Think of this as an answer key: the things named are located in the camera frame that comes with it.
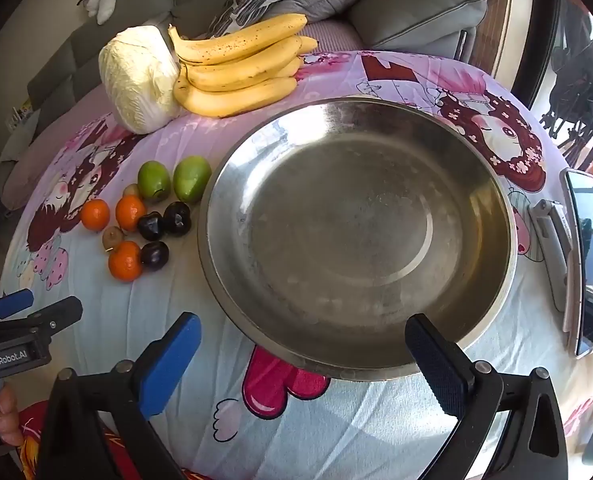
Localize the black stroller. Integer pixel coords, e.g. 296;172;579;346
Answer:
539;10;593;161

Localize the pink printed blanket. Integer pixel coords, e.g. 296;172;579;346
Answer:
0;50;593;480

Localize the green mango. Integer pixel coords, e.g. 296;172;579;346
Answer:
137;161;172;202
173;156;212;204

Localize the red patterned clothing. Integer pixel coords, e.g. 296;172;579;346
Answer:
16;400;52;480

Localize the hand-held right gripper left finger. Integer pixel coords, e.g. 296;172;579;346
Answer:
35;311;202;480

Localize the napa cabbage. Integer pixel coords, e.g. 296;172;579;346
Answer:
98;26;182;135

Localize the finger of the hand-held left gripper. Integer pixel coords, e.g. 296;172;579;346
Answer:
0;288;35;319
24;296;84;341

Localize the smartphone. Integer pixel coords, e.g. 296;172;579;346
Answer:
561;167;593;359

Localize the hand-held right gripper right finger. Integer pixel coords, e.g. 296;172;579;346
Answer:
405;312;570;480

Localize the round metal bowl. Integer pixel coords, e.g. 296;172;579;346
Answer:
197;97;519;381

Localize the dark purple plum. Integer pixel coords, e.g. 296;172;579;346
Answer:
162;201;193;236
140;241;170;272
136;212;166;242

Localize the yellow banana bunch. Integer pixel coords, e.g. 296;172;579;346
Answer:
168;13;320;119

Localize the brown kiwi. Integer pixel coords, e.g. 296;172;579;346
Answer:
101;226;126;251

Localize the pink sofa seat cover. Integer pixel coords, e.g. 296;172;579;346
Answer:
0;22;365;211

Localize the white phone stand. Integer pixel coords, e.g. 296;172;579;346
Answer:
528;199;575;311

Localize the grey leather cushion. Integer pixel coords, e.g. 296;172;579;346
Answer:
349;0;490;52

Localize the grey sofa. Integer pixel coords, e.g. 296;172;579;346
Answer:
26;0;247;111

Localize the orange tangerine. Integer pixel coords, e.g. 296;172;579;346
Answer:
108;241;143;282
115;195;148;232
80;199;111;232

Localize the person's left hand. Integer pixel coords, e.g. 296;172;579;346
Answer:
0;382;26;448

